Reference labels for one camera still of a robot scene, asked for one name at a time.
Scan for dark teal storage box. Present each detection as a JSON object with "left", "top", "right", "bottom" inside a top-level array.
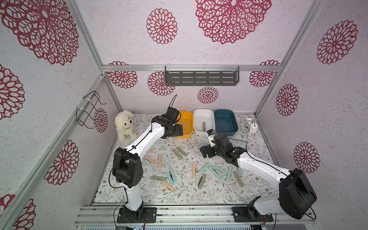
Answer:
[{"left": 214, "top": 109, "right": 239, "bottom": 137}]

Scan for mint green fruit knife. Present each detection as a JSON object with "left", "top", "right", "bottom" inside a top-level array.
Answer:
[
  {"left": 198, "top": 163, "right": 211, "bottom": 173},
  {"left": 166, "top": 171, "right": 174, "bottom": 186},
  {"left": 208, "top": 166, "right": 221, "bottom": 179},
  {"left": 169, "top": 167, "right": 177, "bottom": 183},
  {"left": 237, "top": 167, "right": 243, "bottom": 177},
  {"left": 226, "top": 165, "right": 233, "bottom": 181},
  {"left": 212, "top": 166, "right": 227, "bottom": 175}
]

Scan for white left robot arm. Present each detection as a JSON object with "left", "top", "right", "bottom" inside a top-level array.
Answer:
[{"left": 111, "top": 107, "right": 183, "bottom": 212}]

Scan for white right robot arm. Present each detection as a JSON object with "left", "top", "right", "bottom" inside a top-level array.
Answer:
[{"left": 200, "top": 129, "right": 317, "bottom": 221}]

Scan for yellow storage box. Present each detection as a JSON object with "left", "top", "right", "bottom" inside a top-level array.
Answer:
[{"left": 177, "top": 111, "right": 194, "bottom": 139}]

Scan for white storage box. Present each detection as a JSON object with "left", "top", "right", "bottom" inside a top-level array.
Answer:
[{"left": 193, "top": 109, "right": 216, "bottom": 136}]

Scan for white alarm clock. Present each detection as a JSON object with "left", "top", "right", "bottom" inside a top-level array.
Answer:
[{"left": 241, "top": 116, "right": 258, "bottom": 137}]

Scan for white plush dog toy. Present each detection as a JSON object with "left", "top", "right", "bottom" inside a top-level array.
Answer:
[{"left": 114, "top": 110, "right": 138, "bottom": 143}]

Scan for grey wall shelf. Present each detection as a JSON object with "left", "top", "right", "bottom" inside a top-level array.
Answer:
[{"left": 164, "top": 66, "right": 240, "bottom": 86}]

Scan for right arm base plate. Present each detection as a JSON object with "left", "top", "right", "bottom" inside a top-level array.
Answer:
[{"left": 232, "top": 206, "right": 274, "bottom": 223}]

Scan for black wire wall rack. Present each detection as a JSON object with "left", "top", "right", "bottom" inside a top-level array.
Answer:
[{"left": 75, "top": 90, "right": 106, "bottom": 129}]

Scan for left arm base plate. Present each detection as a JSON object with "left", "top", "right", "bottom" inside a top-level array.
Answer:
[{"left": 117, "top": 206, "right": 157, "bottom": 224}]

